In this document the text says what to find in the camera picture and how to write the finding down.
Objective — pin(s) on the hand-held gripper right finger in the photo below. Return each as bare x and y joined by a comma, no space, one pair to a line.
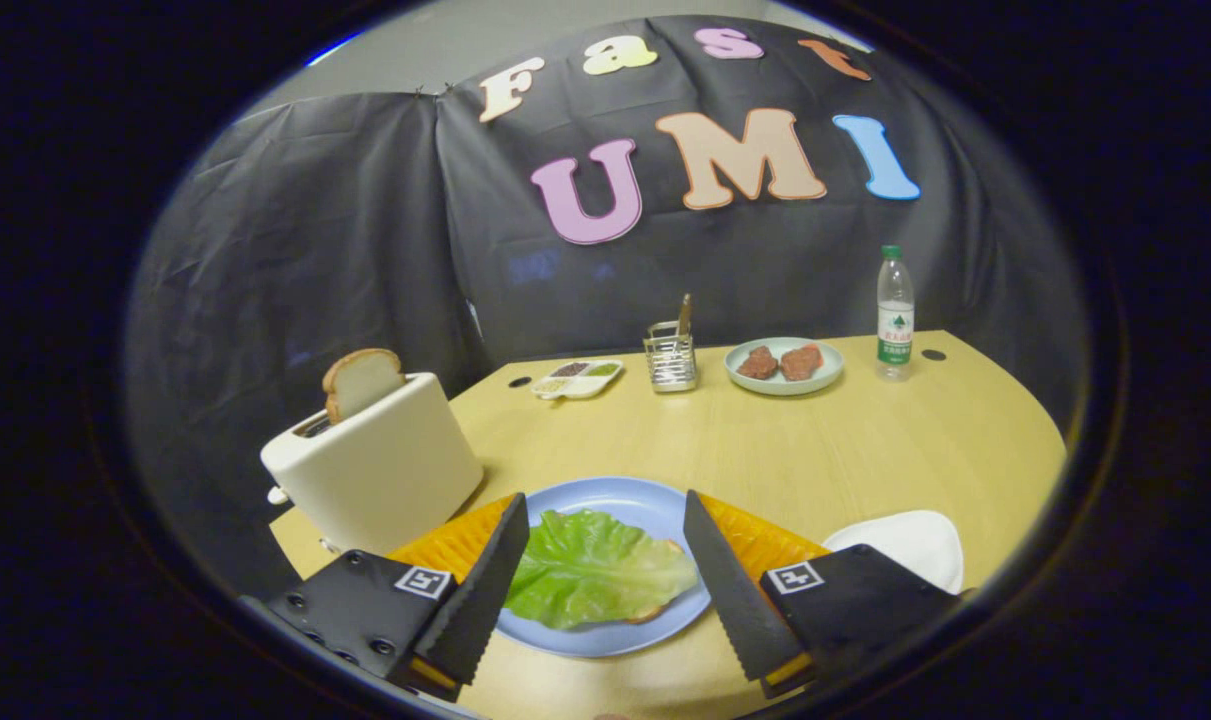
735,600

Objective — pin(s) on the brown meat patty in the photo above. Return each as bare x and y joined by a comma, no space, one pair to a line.
801,362
757,364

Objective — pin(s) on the white toaster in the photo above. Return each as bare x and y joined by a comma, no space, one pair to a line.
385,470

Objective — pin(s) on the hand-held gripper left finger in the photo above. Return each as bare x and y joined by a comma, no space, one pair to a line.
485,590

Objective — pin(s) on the blue round plate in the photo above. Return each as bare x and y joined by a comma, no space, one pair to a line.
605,495

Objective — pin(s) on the pale green plate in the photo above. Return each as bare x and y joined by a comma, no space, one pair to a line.
785,388

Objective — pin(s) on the clear water bottle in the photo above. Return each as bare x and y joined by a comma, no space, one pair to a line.
895,330

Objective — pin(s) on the plain bread slice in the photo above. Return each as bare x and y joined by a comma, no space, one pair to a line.
363,382

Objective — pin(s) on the bread slice under ham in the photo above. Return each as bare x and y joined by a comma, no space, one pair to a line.
650,615

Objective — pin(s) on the green lettuce leaf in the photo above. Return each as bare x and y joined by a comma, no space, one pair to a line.
585,570

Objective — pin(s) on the white square plate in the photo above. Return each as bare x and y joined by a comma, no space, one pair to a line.
905,545

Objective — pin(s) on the black backdrop cloth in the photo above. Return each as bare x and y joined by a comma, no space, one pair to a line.
315,250

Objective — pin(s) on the wooden chopsticks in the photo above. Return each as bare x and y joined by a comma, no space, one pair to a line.
684,315

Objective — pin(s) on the white condiment tray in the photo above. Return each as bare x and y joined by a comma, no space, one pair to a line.
577,382

